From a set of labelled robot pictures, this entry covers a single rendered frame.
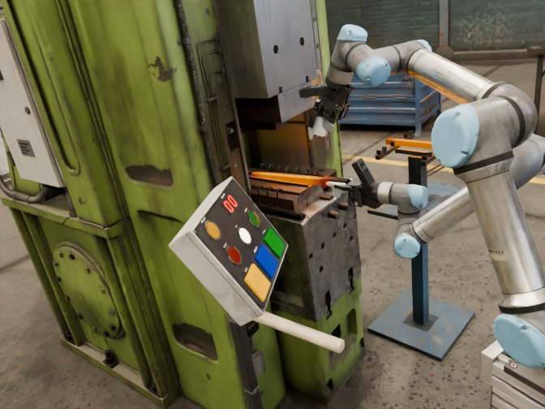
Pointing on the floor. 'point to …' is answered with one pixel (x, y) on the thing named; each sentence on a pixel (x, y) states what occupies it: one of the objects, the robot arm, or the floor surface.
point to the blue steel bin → (392, 102)
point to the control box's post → (245, 363)
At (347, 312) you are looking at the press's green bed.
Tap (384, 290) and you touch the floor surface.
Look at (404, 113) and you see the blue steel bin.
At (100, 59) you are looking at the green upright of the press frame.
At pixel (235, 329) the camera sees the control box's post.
